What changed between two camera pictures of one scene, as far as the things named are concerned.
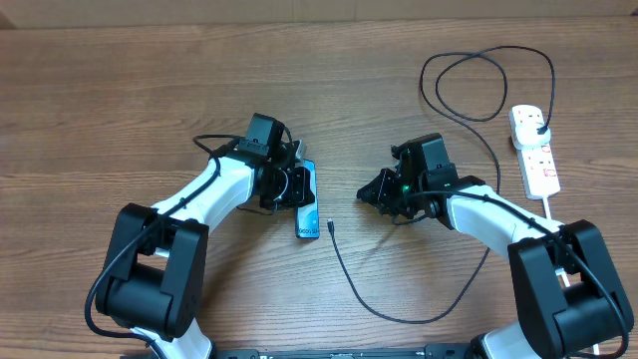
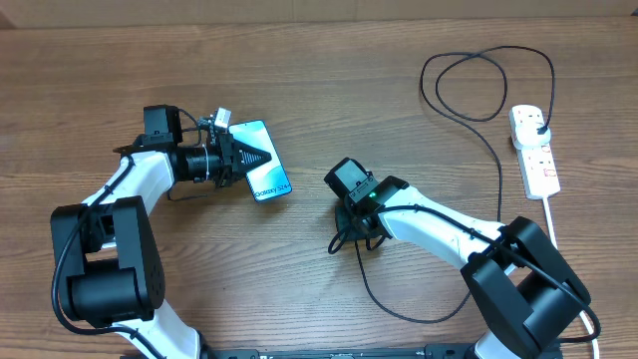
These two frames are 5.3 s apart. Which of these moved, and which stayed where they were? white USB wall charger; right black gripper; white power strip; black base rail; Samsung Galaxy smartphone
Moved: Samsung Galaxy smartphone; right black gripper
Stayed: white USB wall charger; black base rail; white power strip
